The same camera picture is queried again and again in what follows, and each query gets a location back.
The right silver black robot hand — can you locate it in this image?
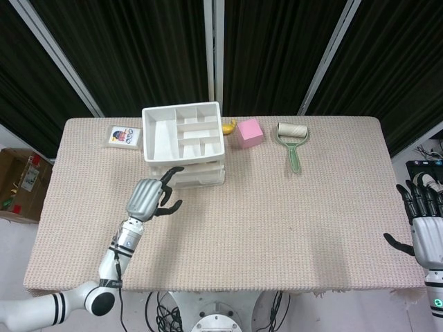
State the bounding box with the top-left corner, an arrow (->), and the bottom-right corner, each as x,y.
383,172 -> 443,269

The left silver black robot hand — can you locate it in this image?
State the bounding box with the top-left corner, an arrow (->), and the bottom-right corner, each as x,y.
124,166 -> 185,223

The clear plastic drawer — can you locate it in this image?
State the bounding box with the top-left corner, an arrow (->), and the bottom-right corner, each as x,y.
172,178 -> 225,190
169,169 -> 226,183
148,159 -> 226,174

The grey robot base column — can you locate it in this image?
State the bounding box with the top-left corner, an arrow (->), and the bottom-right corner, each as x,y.
171,290 -> 264,332

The white plastic drawer cabinet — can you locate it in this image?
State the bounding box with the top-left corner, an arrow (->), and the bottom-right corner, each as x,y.
141,100 -> 227,190

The black and white sneaker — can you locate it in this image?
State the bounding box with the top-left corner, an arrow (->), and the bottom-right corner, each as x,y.
410,172 -> 443,196

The small card box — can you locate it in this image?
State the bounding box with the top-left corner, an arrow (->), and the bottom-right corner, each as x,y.
103,124 -> 143,151

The black electronic device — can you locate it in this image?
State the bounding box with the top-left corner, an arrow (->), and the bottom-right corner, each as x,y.
405,158 -> 443,181

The beige waffle-weave tablecloth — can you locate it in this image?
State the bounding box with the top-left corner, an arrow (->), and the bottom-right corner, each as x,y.
23,116 -> 427,298

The brown cardboard box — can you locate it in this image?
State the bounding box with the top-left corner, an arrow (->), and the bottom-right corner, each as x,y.
0,147 -> 54,225

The pink cube block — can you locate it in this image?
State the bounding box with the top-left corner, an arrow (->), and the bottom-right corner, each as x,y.
236,118 -> 264,150

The black curtain panel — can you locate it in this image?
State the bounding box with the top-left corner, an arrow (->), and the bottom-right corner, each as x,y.
0,0 -> 95,158
305,0 -> 443,157
29,0 -> 215,118
222,0 -> 347,117

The green lint roller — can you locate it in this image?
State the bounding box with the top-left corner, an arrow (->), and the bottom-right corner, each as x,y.
275,122 -> 309,174

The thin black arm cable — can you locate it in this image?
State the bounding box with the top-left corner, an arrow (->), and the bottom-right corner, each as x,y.
111,224 -> 127,332

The black cable bundle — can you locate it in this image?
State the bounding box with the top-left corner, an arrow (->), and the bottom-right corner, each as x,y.
144,291 -> 184,332
254,291 -> 292,332

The grey metal frame post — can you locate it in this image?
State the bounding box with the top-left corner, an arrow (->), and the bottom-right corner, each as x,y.
296,0 -> 365,116
6,0 -> 105,118
203,0 -> 225,117

